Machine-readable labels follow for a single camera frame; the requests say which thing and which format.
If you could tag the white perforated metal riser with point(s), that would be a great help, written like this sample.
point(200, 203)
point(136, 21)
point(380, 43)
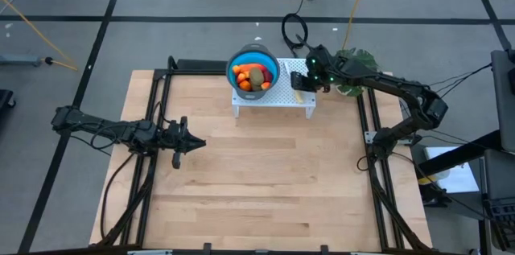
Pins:
point(281, 94)

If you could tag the grey stand foot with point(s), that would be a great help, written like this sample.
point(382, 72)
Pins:
point(20, 60)

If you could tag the dark red toy apple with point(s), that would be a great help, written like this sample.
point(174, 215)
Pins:
point(268, 75)

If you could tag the black desk beam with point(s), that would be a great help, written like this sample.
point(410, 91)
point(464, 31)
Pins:
point(462, 151)

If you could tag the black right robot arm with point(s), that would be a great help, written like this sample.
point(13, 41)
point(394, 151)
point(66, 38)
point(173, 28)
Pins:
point(394, 84)

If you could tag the black equipment base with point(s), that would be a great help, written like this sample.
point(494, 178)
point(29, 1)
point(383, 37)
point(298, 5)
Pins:
point(6, 100)

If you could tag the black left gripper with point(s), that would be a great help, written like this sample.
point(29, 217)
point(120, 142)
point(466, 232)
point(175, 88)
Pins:
point(175, 138)

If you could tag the black keyboard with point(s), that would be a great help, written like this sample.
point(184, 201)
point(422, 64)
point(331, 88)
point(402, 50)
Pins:
point(503, 223)

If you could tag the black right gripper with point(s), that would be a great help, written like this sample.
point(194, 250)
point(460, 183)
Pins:
point(301, 81)

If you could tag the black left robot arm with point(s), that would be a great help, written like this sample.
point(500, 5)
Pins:
point(100, 128)

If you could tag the black aluminium rig frame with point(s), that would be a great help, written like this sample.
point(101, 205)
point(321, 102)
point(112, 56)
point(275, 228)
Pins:
point(201, 66)

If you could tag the red-orange toy peach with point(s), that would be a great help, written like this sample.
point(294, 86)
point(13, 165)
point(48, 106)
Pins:
point(251, 67)

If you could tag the blue collapsible bowl grey rim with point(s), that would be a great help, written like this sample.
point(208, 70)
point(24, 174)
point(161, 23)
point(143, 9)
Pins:
point(271, 62)

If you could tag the tan toy kiwi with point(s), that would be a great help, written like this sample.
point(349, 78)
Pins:
point(256, 76)
point(256, 87)

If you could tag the potted green leafy plant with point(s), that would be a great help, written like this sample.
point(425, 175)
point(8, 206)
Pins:
point(368, 60)

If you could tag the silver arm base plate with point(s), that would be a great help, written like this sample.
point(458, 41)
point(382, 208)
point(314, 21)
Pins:
point(370, 138)

